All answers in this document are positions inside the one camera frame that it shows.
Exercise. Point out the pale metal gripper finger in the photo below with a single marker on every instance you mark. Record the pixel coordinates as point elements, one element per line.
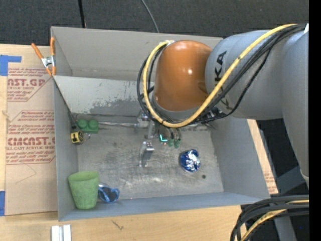
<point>145,155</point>
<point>142,123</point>

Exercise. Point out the grey metal bin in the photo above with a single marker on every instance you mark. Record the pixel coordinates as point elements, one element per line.
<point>155,174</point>

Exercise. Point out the blue and white crumpled packet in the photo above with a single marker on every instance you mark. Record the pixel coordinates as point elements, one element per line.
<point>190,161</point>

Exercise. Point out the blue heart-shaped sunglasses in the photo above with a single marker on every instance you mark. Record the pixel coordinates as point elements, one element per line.
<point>109,194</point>

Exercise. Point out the green toy building block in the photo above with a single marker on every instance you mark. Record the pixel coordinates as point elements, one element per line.
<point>87,126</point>

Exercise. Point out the yellow and black tape measure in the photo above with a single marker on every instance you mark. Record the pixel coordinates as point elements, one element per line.
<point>77,137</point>

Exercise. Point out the green plastic cup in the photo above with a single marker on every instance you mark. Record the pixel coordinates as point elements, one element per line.
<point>84,189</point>

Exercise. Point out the brown cardboard board, red print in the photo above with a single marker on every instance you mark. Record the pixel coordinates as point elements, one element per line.
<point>30,124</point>

